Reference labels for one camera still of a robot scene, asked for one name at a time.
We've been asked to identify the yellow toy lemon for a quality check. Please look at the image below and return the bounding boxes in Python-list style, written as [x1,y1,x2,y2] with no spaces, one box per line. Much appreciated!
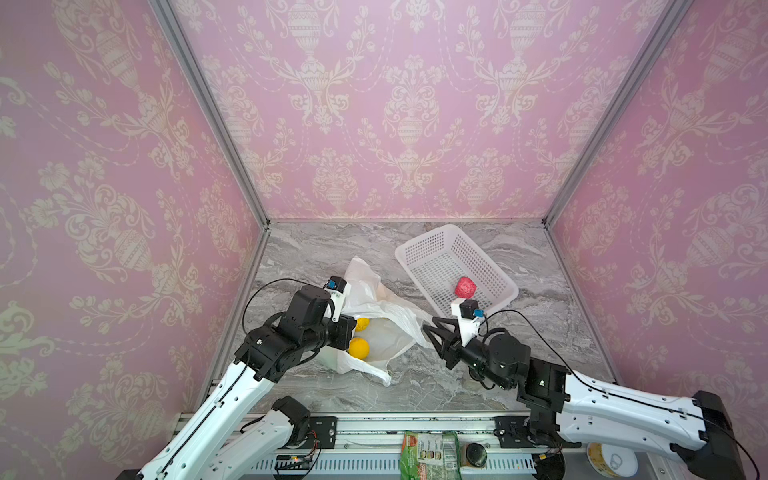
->
[355,317,371,332]

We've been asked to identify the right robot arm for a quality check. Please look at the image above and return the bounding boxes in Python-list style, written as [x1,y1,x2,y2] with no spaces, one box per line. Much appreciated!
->
[422,317,752,479]

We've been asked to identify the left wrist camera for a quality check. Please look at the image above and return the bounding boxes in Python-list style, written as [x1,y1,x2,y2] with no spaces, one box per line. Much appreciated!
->
[324,276,348,323]

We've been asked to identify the left aluminium corner post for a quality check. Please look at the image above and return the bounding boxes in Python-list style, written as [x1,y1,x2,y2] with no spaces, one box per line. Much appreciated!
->
[149,0,270,231]

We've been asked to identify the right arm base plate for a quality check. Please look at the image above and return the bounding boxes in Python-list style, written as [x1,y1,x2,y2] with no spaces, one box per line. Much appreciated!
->
[493,414,582,450]

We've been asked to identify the right aluminium corner post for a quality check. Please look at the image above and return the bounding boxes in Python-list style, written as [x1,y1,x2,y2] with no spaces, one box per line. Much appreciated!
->
[542,0,693,232]

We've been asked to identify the red toy apple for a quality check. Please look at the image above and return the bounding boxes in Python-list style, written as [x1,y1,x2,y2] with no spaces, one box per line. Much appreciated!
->
[454,276,477,299]

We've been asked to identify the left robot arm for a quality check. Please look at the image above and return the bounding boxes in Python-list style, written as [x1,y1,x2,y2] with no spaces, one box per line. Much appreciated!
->
[119,276,356,479]

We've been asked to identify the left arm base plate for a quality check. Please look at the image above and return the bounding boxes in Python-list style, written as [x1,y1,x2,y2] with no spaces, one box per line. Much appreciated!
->
[286,416,338,450]

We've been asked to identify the aluminium corner post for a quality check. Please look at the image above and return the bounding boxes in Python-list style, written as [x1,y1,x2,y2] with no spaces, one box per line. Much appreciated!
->
[149,0,270,231]
[542,0,693,232]

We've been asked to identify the green snack packet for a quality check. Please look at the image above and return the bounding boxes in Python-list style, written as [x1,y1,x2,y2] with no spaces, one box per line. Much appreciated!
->
[399,431,461,480]

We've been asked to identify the white plastic bag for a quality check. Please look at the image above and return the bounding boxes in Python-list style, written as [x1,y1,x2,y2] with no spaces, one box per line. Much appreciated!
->
[318,256,430,387]

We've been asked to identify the aluminium front rail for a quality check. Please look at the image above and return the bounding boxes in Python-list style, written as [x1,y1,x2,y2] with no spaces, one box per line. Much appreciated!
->
[173,410,679,480]

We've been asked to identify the yellow toy orange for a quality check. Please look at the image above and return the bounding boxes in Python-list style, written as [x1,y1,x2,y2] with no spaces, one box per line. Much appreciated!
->
[347,338,370,360]

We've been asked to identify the white plastic basket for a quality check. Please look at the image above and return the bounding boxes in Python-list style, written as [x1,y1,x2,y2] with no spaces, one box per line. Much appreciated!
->
[395,224,519,317]

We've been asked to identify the white lid tin can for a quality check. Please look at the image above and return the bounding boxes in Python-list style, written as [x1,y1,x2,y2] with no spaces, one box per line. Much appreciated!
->
[586,443,639,479]

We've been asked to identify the dark jar on rail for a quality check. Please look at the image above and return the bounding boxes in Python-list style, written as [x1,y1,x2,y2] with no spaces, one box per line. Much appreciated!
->
[460,442,488,469]

